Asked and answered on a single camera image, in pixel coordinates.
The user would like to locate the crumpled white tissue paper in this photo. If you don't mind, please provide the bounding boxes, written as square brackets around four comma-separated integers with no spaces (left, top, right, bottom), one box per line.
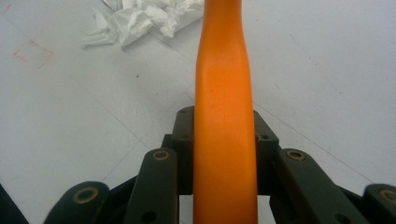
[81,0,205,49]

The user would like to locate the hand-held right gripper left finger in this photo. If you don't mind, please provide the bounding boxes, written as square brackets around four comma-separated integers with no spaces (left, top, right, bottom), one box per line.
[161,105,196,196]

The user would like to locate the orange handled brush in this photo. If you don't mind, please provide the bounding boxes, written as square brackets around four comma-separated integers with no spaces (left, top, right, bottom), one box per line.
[192,0,259,224]

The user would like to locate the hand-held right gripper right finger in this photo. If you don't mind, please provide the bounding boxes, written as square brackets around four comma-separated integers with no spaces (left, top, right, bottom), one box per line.
[252,109,280,196]

